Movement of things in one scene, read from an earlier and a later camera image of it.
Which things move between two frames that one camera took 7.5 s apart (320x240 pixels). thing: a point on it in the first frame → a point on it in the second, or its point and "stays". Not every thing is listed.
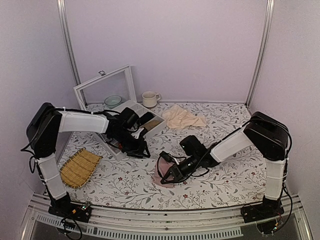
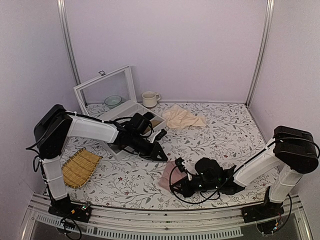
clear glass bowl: [112, 101] stays
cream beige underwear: [176, 117] stays
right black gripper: [178, 174] → [186, 191]
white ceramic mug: [150, 98] stays
